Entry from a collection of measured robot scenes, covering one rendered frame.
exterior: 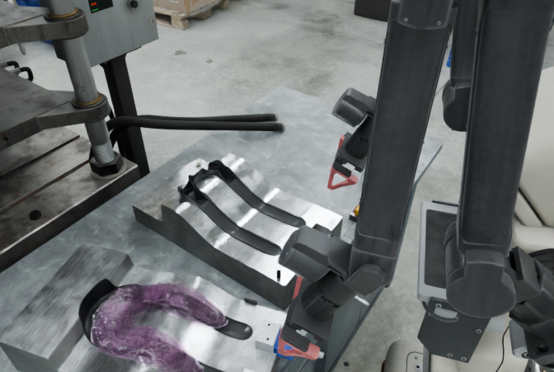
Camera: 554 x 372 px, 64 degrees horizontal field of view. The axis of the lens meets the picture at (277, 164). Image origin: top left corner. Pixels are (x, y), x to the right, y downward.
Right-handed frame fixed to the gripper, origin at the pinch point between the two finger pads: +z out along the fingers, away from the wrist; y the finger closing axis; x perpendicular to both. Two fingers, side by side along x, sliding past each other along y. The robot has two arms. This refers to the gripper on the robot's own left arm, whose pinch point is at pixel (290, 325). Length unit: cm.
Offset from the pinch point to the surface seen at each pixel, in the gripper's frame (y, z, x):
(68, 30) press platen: -48, 8, -75
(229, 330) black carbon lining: -4.6, 19.3, -5.7
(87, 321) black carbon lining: 2.5, 30.4, -31.6
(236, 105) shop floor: -228, 134, -43
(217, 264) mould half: -22.0, 26.2, -13.4
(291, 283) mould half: -17.8, 12.8, 1.8
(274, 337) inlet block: -3.7, 12.0, 1.6
